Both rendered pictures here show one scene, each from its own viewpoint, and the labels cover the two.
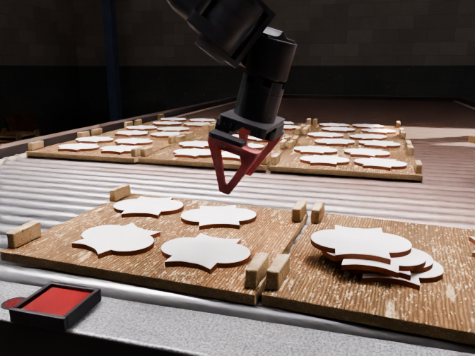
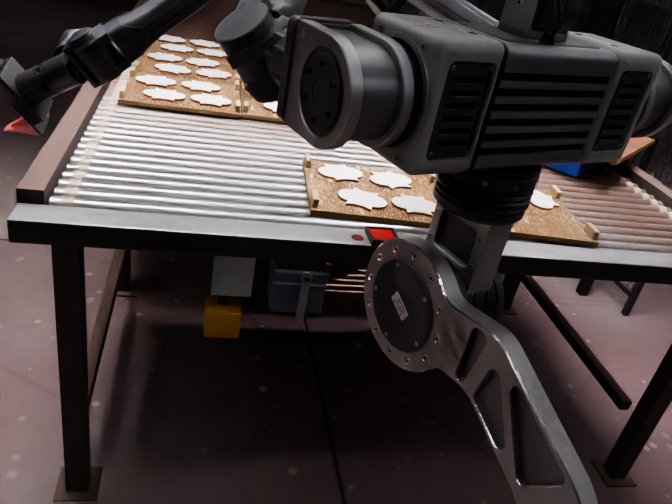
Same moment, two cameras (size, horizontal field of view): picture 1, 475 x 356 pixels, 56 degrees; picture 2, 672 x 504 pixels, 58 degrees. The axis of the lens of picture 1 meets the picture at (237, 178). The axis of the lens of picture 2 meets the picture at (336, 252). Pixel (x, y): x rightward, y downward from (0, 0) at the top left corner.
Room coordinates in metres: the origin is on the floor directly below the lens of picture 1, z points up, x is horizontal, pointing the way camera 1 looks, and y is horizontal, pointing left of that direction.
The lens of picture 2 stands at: (-0.62, 1.03, 1.62)
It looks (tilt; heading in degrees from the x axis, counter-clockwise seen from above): 29 degrees down; 329
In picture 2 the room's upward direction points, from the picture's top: 12 degrees clockwise
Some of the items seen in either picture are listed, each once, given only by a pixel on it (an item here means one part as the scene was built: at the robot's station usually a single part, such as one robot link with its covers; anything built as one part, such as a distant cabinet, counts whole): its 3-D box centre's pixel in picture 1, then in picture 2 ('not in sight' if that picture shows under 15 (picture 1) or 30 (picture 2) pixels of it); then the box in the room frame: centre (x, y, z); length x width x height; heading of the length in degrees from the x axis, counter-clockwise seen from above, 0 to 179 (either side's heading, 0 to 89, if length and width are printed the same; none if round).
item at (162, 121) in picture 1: (185, 121); (191, 46); (2.28, 0.27, 0.94); 0.41 x 0.35 x 0.04; 75
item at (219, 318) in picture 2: not in sight; (224, 291); (0.60, 0.59, 0.74); 0.09 x 0.08 x 0.24; 74
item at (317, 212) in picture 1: (317, 211); not in sight; (0.79, -0.15, 0.95); 0.06 x 0.02 x 0.03; 159
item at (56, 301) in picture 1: (57, 305); (382, 237); (0.50, 0.22, 0.92); 0.06 x 0.06 x 0.01; 74
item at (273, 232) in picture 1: (172, 233); (376, 192); (0.74, 0.11, 0.93); 0.41 x 0.35 x 0.02; 71
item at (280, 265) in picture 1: (278, 271); not in sight; (0.54, -0.05, 0.95); 0.06 x 0.02 x 0.03; 159
